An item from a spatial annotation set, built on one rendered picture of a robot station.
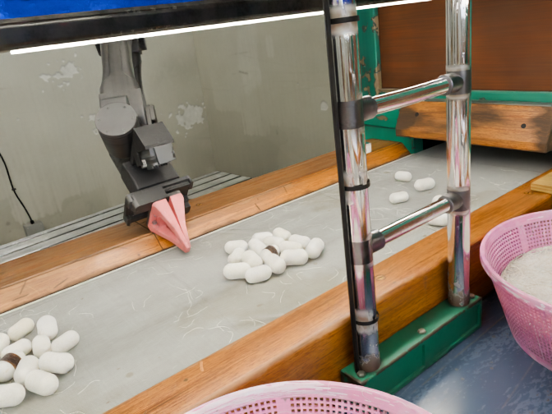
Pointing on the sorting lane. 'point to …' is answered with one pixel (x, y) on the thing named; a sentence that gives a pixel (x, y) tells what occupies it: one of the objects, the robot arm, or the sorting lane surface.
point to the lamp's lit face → (189, 29)
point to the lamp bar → (131, 17)
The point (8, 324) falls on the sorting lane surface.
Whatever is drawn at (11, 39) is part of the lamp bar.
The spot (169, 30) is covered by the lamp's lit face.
